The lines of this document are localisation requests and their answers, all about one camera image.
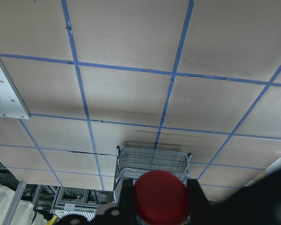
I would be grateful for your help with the wire mesh shelf rack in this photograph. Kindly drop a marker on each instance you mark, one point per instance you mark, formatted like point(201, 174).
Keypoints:
point(132, 163)

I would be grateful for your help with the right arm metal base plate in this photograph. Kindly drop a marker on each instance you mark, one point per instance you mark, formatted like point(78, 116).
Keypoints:
point(11, 102)

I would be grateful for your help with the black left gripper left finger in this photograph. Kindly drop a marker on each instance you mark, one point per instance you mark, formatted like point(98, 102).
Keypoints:
point(124, 212)

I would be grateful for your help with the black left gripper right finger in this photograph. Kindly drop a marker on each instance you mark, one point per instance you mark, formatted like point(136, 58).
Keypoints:
point(201, 211)

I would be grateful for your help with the red emergency push button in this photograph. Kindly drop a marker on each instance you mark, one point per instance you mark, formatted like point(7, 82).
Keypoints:
point(160, 198)

